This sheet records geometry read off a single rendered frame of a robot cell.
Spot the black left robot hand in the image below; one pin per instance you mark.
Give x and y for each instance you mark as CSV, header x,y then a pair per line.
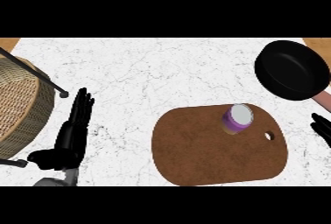
x,y
71,137

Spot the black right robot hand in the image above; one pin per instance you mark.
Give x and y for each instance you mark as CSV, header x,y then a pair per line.
x,y
322,127

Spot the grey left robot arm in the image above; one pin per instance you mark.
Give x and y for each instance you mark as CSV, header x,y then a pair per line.
x,y
59,179

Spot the purple can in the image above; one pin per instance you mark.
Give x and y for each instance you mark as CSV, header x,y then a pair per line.
x,y
238,118

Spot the brown wooden cutting board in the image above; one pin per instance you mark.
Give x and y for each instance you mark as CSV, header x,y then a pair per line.
x,y
214,148

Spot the wicker basket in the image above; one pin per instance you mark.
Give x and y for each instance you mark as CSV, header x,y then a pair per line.
x,y
21,105

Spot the black metal basket frame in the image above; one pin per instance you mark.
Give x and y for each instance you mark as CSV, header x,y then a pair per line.
x,y
36,73

